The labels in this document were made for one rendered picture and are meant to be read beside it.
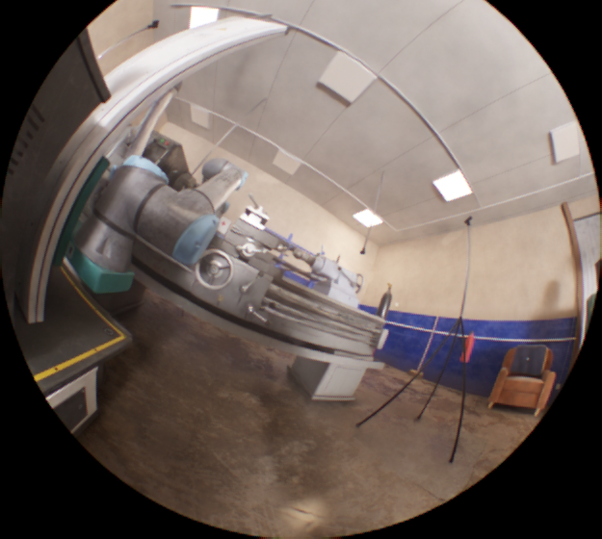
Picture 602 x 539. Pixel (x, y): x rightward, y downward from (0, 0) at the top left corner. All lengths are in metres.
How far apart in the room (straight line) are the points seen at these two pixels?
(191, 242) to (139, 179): 0.21
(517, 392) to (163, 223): 3.48
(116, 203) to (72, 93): 0.28
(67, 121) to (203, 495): 0.90
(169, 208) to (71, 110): 0.30
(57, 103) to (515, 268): 4.55
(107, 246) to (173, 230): 0.19
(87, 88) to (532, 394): 3.63
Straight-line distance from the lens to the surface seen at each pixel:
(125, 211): 0.49
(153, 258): 1.31
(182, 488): 0.79
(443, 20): 2.74
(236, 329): 1.08
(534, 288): 4.13
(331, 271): 1.59
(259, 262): 1.04
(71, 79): 0.36
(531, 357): 3.48
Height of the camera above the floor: 0.73
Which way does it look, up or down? 18 degrees up
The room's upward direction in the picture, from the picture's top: 24 degrees clockwise
